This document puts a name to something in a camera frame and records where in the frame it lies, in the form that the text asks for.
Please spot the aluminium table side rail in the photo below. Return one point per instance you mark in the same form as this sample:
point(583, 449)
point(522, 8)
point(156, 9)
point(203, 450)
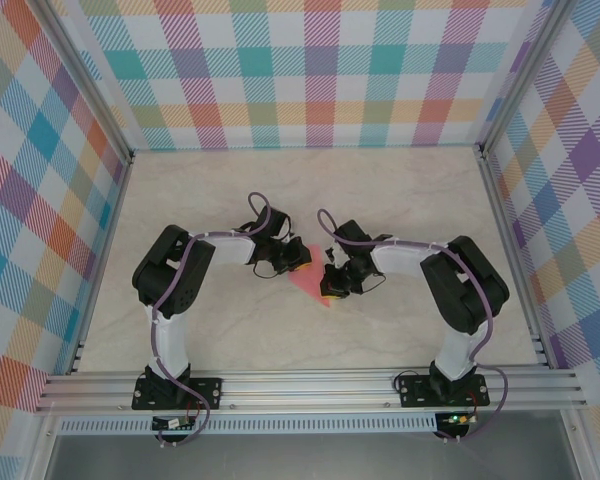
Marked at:
point(105, 260)
point(505, 240)

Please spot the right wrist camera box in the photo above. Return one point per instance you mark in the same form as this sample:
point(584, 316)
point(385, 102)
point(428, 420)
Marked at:
point(331, 255)

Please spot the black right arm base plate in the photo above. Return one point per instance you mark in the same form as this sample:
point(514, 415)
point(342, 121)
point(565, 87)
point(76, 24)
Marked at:
point(415, 392)

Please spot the aluminium frame post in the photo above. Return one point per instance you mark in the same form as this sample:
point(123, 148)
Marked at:
point(520, 80)
point(87, 85)

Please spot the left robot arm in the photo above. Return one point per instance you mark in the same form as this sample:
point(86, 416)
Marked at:
point(170, 280)

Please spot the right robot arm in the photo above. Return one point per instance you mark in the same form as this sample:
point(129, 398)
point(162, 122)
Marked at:
point(465, 290)

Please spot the pink square cloth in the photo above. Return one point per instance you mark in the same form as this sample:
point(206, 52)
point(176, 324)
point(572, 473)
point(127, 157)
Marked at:
point(312, 280)

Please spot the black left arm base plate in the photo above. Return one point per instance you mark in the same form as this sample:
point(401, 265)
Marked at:
point(205, 392)

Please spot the grey metal panel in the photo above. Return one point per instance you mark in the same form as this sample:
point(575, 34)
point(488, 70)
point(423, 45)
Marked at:
point(305, 457)

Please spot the aluminium mounting rail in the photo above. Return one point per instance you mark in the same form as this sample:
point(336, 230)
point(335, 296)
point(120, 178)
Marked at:
point(305, 390)

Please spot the circuit board with label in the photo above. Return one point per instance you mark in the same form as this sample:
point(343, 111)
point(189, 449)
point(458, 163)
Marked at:
point(172, 424)

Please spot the circuit board with green light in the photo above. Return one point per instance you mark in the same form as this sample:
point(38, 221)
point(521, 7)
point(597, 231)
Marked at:
point(460, 419)

